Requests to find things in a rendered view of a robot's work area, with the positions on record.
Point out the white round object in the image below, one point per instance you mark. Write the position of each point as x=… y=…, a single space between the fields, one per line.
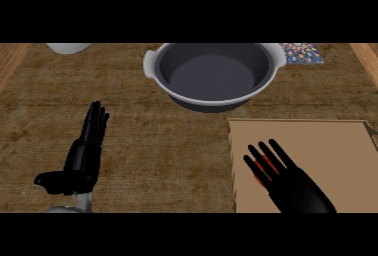
x=69 y=47

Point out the grey pot with white rim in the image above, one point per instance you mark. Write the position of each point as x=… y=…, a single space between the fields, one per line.
x=215 y=75

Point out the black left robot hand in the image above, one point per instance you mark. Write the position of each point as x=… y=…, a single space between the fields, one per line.
x=85 y=156

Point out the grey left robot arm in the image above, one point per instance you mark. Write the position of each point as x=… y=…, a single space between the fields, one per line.
x=75 y=204

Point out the red tomato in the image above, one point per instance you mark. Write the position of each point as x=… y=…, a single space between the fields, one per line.
x=271 y=164

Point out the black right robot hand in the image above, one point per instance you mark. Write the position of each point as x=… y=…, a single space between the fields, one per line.
x=297 y=190

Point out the brown tray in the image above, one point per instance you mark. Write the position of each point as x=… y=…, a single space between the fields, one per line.
x=326 y=156

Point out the colourful patterned box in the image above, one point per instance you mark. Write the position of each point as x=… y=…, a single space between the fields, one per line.
x=302 y=53

